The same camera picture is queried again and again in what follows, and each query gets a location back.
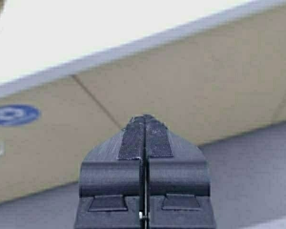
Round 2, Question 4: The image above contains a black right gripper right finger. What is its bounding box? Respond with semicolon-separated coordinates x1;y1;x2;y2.
145;115;216;229

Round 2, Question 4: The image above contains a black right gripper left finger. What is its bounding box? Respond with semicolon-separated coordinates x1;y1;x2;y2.
74;115;145;229

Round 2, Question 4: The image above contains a blue round cabinet sticker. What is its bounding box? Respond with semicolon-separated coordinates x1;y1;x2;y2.
0;104;41;126

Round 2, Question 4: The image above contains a wooden base cabinet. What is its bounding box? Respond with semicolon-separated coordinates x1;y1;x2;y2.
0;0;286;203

